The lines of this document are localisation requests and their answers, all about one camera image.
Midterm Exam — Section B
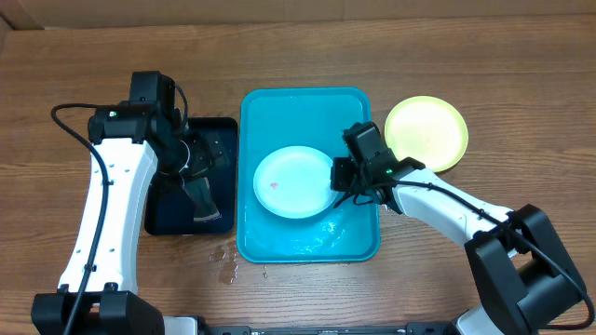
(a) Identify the teal plastic tray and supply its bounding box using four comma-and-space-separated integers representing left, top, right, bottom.
237, 87, 381, 263

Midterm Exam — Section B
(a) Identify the black plastic tray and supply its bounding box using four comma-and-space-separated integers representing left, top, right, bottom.
144, 117, 237, 235

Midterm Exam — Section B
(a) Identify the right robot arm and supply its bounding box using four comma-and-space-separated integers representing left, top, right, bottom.
331, 122, 595, 334

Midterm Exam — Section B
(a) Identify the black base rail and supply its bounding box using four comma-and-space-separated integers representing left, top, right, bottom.
198, 321, 460, 335

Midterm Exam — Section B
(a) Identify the green plate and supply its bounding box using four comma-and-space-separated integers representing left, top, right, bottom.
384, 96, 468, 172

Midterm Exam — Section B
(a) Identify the light blue plate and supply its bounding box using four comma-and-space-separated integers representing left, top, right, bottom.
252, 146, 337, 220

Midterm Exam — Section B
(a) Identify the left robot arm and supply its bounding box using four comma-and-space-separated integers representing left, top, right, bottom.
31, 71, 230, 335

